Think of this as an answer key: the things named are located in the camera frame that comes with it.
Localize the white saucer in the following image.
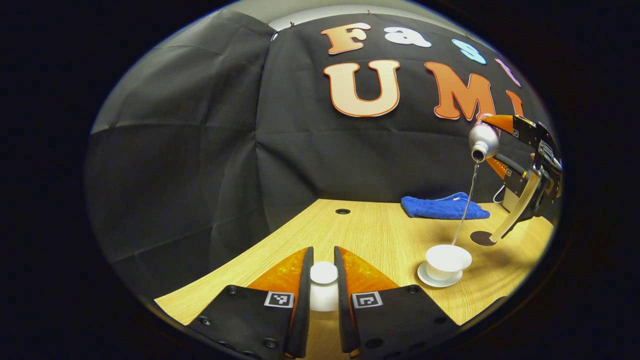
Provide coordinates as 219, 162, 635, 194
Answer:
417, 261, 464, 289

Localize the silver water bottle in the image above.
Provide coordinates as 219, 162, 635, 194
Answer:
468, 114, 502, 163

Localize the blue towel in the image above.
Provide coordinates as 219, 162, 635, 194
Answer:
400, 192, 491, 221

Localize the dark round coaster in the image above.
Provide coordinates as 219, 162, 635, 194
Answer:
470, 230, 498, 247

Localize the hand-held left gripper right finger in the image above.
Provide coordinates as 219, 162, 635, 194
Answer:
333, 245, 461, 360

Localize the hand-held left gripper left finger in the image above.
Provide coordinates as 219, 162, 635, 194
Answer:
187, 246, 315, 360

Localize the white teacup lid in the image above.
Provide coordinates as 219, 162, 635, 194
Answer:
309, 261, 341, 313

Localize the white teacup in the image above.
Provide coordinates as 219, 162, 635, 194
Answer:
425, 244, 473, 282

